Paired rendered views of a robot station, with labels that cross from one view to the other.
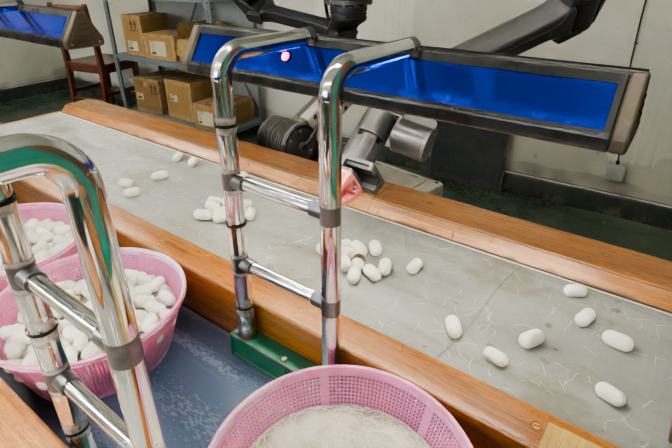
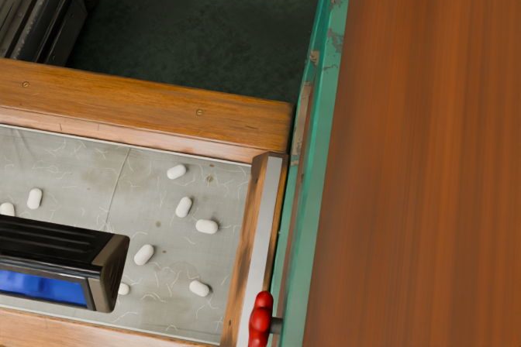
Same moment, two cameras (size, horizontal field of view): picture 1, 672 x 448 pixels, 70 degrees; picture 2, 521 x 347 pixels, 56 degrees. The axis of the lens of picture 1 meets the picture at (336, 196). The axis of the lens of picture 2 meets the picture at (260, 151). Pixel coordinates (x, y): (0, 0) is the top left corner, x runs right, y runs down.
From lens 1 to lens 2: 66 cm
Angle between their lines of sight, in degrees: 51
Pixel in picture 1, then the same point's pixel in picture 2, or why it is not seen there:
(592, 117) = (74, 298)
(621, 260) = (212, 116)
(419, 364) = (63, 335)
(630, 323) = (219, 191)
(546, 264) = (151, 142)
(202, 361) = not seen: outside the picture
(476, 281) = (94, 190)
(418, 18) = not seen: outside the picture
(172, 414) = not seen: outside the picture
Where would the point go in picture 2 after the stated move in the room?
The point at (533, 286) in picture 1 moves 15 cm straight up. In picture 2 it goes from (143, 175) to (120, 152)
